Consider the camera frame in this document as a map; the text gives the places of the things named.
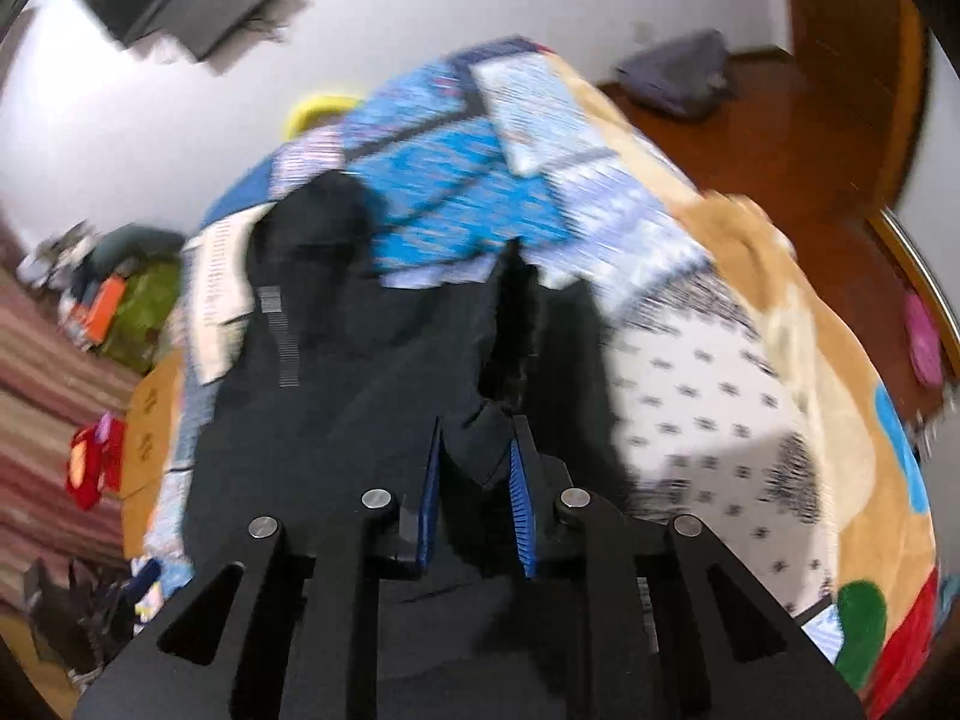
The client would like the wooden door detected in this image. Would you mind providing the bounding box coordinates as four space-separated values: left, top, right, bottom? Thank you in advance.
776 0 931 211

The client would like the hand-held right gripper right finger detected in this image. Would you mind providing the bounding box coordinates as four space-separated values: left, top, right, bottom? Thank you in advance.
508 414 871 720

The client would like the tan printed plush blanket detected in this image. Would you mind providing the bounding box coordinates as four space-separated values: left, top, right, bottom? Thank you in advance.
551 52 942 713

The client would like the dark clothing heap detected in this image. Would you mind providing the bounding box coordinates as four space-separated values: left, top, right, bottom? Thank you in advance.
22 556 162 680

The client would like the grey bag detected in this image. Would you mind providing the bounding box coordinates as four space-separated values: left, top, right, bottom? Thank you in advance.
616 28 737 121

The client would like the black garment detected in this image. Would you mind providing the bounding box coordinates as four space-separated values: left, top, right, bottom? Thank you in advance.
180 169 638 720

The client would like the cardboard box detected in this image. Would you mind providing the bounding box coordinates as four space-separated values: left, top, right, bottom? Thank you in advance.
120 349 188 560

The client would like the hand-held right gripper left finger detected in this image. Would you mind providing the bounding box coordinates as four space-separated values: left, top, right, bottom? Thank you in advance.
73 415 445 720

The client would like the red plush toy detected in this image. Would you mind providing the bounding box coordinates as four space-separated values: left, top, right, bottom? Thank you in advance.
64 414 128 515

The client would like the blue patchwork bed cover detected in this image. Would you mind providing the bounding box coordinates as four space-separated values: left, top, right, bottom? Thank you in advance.
146 36 837 661

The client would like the striped rug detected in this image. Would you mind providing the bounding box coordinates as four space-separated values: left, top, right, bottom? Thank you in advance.
0 270 143 616

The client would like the pink slipper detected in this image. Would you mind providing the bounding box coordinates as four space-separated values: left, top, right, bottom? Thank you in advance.
902 291 946 391

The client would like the yellow round object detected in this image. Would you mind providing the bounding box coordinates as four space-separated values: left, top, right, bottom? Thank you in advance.
285 94 362 142

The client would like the pile of clothes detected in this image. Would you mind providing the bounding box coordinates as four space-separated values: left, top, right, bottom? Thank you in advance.
19 221 188 376

